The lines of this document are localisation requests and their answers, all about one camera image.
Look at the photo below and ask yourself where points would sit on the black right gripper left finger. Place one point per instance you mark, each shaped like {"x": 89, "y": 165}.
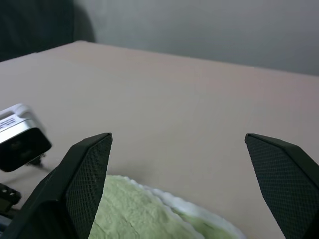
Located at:
{"x": 62, "y": 189}

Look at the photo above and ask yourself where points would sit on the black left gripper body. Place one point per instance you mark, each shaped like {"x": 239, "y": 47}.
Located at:
{"x": 7, "y": 199}

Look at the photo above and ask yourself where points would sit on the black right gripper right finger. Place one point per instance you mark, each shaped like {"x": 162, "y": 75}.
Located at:
{"x": 286, "y": 179}

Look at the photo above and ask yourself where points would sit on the green towel with white trim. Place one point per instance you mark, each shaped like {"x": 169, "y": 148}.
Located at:
{"x": 129, "y": 214}

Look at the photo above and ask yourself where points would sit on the black chair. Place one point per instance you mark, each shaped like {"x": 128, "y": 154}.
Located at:
{"x": 37, "y": 22}

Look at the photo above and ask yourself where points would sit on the silver black camera device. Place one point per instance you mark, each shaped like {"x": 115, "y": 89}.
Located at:
{"x": 22, "y": 127}

